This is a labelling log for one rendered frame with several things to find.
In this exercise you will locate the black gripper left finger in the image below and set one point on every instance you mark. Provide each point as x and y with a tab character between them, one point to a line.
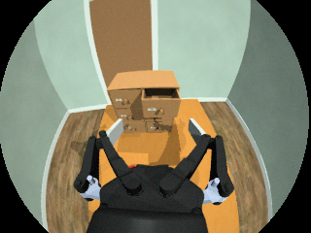
87	182

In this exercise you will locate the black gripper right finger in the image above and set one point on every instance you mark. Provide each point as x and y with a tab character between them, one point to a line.
220	185

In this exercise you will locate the small brown chest of drawers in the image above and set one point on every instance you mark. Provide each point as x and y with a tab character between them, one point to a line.
142	79

